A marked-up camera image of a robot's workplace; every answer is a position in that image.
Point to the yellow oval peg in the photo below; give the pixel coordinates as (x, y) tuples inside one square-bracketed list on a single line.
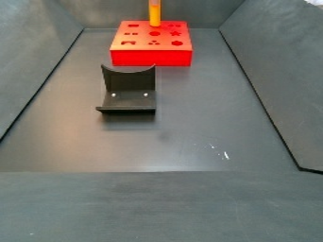
[(155, 9)]

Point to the red shape sorter block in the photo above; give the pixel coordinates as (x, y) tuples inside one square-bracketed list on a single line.
[(143, 45)]

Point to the black curved holder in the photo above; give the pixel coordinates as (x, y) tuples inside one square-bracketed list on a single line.
[(130, 91)]

